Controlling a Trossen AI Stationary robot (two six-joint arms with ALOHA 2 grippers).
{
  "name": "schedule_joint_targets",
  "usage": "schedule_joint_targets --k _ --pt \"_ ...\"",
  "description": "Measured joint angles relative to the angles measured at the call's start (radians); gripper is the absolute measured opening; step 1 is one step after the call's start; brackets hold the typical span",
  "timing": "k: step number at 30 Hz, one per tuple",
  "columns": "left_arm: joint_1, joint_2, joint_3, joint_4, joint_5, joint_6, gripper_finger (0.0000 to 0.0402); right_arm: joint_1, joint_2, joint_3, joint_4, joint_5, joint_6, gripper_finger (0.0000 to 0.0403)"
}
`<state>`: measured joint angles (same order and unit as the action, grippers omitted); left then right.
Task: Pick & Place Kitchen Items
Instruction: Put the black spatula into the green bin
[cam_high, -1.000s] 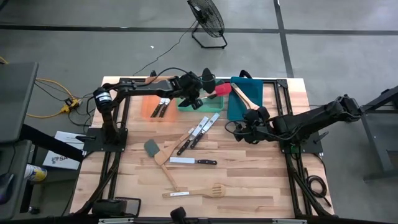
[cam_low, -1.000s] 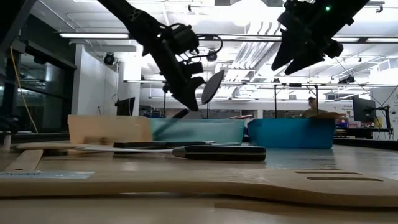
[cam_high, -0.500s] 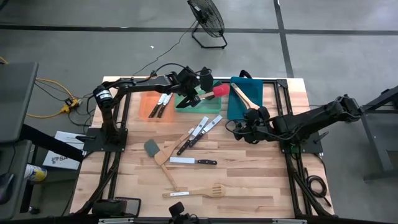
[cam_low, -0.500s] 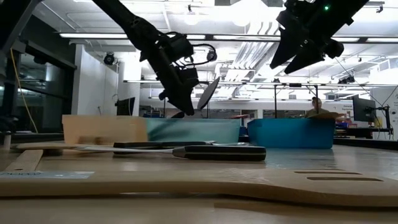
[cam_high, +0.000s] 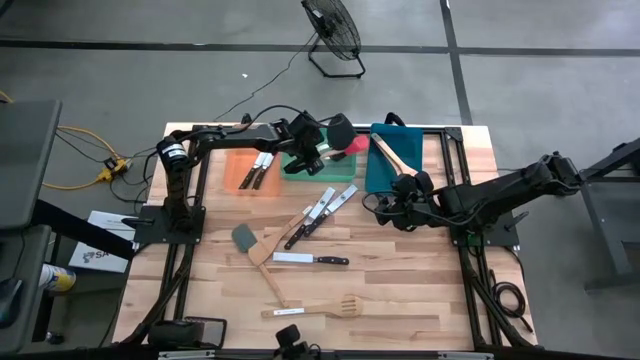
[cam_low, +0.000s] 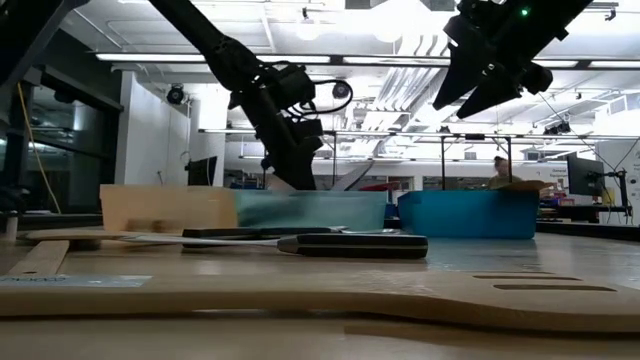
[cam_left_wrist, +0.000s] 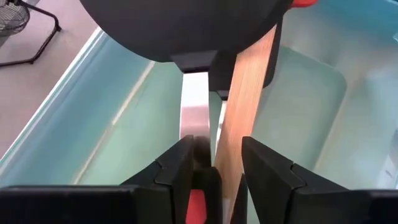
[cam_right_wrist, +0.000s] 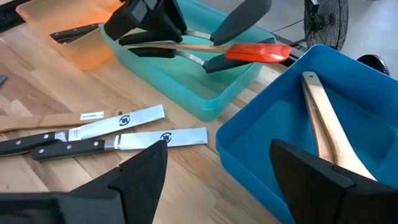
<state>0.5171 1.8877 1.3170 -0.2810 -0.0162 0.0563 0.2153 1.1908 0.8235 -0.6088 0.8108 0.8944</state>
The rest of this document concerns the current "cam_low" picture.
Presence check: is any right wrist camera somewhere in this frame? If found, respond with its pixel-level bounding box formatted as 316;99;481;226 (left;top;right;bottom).
517;62;555;97

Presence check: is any small black monitor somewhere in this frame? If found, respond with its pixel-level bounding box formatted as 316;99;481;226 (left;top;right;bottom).
186;155;219;188

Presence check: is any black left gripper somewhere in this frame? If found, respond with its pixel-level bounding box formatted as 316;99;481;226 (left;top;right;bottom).
229;74;325;191

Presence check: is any black computer monitor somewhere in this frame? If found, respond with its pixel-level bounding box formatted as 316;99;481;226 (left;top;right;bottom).
566;151;606;199

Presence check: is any black background desk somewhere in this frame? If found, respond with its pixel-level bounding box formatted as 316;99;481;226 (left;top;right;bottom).
537;203;640;241

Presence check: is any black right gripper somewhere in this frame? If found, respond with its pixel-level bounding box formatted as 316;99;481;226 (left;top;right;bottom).
432;0;569;120

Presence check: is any green plastic bin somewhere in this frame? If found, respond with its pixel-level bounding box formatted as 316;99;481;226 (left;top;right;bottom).
234;189;389;232

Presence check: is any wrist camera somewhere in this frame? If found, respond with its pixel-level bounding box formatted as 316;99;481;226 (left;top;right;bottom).
269;62;318;104
517;62;555;97

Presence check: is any orange plastic bin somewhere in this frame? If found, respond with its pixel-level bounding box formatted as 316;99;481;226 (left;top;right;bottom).
98;183;239;234

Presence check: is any slotted wooden spatula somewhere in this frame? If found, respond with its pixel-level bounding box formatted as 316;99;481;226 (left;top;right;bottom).
0;269;640;334

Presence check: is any blue plastic bin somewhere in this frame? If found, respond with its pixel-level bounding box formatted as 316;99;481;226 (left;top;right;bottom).
397;189;540;240

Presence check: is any red silicone spatula wooden handle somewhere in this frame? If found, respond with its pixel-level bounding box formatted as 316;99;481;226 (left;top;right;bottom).
358;180;402;193

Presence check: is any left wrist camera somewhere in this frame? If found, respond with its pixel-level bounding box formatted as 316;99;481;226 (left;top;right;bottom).
269;62;318;104

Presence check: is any wooden spoon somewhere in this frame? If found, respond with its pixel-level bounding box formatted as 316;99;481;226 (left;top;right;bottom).
492;180;549;194

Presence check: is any yellow extension cable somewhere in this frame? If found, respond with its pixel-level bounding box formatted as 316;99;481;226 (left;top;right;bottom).
16;82;62;215

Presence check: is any overhead LED light bar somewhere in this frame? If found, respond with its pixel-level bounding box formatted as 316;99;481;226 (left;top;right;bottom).
94;51;640;70

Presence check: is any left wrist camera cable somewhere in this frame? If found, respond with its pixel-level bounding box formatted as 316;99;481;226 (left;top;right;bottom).
294;78;355;120

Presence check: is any person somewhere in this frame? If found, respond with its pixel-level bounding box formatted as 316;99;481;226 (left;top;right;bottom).
487;155;524;191

